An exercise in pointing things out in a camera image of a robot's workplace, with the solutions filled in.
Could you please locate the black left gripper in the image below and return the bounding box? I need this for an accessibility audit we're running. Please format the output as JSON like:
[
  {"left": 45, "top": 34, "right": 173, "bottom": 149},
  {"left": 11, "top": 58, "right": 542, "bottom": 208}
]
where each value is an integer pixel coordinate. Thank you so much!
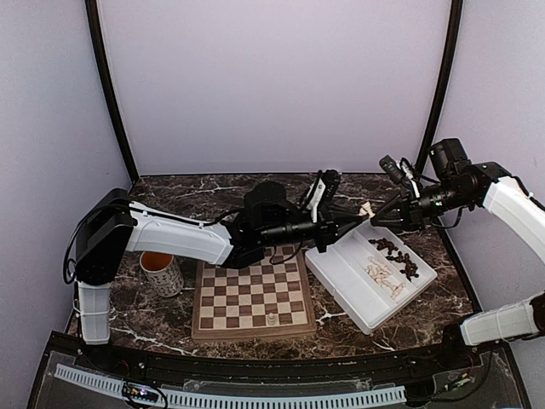
[{"left": 261, "top": 204, "right": 364, "bottom": 254}]

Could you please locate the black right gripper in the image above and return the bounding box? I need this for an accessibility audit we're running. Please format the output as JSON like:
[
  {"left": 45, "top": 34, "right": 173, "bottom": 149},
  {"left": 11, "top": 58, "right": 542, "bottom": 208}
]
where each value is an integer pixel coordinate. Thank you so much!
[{"left": 371, "top": 178, "right": 472, "bottom": 231}]

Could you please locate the white chess piece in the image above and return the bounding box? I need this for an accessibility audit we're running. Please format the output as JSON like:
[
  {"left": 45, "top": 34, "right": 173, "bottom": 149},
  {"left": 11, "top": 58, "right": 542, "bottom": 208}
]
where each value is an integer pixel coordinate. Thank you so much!
[
  {"left": 359, "top": 202, "right": 375, "bottom": 217},
  {"left": 267, "top": 313, "right": 277, "bottom": 326}
]

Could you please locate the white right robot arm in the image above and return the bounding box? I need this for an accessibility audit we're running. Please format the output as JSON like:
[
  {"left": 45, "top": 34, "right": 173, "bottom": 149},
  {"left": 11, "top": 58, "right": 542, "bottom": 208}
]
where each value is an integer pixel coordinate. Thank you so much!
[{"left": 370, "top": 138, "right": 544, "bottom": 370}]

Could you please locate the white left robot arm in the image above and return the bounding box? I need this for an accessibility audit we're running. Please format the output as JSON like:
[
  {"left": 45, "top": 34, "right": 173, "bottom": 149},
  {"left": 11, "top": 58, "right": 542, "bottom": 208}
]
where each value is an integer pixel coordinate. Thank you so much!
[{"left": 62, "top": 181, "right": 366, "bottom": 372}]

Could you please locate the pile of dark chess pieces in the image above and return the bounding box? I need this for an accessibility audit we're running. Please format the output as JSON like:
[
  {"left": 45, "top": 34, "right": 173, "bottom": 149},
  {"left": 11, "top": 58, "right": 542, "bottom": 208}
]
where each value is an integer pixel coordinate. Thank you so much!
[{"left": 369, "top": 238, "right": 419, "bottom": 281}]

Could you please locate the pile of white chess pieces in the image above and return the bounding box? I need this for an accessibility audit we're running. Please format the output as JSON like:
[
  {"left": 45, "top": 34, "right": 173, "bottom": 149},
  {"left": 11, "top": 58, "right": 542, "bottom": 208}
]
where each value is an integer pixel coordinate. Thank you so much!
[{"left": 365, "top": 256, "right": 405, "bottom": 300}]

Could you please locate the wooden chess board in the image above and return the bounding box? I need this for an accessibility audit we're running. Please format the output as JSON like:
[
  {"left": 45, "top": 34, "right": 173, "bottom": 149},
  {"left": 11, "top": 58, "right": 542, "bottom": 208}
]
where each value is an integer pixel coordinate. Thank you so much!
[{"left": 192, "top": 245, "right": 317, "bottom": 343}]

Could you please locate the white divided plastic tray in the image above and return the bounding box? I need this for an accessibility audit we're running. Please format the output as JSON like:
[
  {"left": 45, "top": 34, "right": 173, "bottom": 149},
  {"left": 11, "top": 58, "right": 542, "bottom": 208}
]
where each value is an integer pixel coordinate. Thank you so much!
[{"left": 305, "top": 222, "right": 438, "bottom": 335}]

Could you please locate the patterned mug with orange liquid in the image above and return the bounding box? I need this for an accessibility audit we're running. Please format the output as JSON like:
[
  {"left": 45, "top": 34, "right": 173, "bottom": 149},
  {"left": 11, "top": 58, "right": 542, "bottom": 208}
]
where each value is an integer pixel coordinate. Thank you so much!
[{"left": 140, "top": 251, "right": 184, "bottom": 298}]

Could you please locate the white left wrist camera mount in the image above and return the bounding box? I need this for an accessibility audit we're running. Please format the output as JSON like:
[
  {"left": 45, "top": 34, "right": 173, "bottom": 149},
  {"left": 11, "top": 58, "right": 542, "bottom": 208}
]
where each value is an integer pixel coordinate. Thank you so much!
[{"left": 299, "top": 170, "right": 341, "bottom": 223}]

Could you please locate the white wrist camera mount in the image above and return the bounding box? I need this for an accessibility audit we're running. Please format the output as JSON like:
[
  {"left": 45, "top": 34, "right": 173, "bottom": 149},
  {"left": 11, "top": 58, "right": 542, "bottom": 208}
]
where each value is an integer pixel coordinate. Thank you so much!
[
  {"left": 379, "top": 155, "right": 420, "bottom": 197},
  {"left": 299, "top": 170, "right": 341, "bottom": 223}
]

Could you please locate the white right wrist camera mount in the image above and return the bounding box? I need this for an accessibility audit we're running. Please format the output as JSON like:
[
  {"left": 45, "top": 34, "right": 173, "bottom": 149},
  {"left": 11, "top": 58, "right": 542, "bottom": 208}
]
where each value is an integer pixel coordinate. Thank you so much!
[{"left": 379, "top": 155, "right": 420, "bottom": 197}]

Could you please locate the black enclosure frame post right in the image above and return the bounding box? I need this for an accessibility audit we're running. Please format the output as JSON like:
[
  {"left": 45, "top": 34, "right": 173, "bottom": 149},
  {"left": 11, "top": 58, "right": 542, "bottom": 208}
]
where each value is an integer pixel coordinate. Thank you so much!
[{"left": 415, "top": 0, "right": 463, "bottom": 173}]

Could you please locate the black enclosure frame post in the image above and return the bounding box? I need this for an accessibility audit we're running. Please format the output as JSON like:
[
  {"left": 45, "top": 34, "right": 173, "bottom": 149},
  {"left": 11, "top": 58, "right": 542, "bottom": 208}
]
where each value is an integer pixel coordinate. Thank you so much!
[
  {"left": 415, "top": 0, "right": 463, "bottom": 173},
  {"left": 84, "top": 0, "right": 140, "bottom": 184}
]

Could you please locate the black front rail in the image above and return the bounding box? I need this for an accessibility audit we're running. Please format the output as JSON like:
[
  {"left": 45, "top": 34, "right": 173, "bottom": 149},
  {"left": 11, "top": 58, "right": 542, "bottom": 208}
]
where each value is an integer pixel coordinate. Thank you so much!
[{"left": 45, "top": 331, "right": 496, "bottom": 398}]

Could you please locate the white slotted cable duct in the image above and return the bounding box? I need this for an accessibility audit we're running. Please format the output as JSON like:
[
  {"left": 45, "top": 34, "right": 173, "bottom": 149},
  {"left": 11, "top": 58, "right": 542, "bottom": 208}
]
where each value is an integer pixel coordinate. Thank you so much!
[{"left": 53, "top": 364, "right": 407, "bottom": 408}]

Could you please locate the black enclosure frame post left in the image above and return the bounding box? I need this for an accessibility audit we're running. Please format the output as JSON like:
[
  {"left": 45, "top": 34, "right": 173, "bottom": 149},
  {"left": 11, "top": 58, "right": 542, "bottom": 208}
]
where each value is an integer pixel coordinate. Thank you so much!
[{"left": 84, "top": 0, "right": 140, "bottom": 184}]

